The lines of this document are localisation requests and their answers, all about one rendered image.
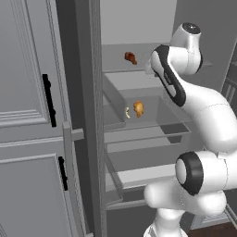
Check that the pale mushroom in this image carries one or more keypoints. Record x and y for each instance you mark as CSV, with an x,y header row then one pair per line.
x,y
127,113

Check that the grey fridge door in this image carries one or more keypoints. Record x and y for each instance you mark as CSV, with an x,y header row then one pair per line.
x,y
230,88
88,92

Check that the dark brown chicken drumstick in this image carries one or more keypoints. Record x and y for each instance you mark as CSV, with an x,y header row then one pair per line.
x,y
130,57

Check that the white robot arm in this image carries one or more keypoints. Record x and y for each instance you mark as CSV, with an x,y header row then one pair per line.
x,y
209,123

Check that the orange chicken drumstick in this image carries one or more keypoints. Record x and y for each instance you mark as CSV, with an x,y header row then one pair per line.
x,y
139,108

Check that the grey fridge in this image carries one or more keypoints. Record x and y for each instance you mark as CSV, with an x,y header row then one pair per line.
x,y
139,24

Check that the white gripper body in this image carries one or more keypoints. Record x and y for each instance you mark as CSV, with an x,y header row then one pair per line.
x,y
149,68

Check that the clear fridge drawer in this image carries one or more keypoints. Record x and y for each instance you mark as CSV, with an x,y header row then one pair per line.
x,y
139,177
145,84

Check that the glass fridge shelf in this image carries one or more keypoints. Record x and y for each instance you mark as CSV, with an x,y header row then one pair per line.
x,y
114,60

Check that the grey cupboard door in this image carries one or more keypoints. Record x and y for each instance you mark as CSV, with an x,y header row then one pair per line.
x,y
27,197
21,61

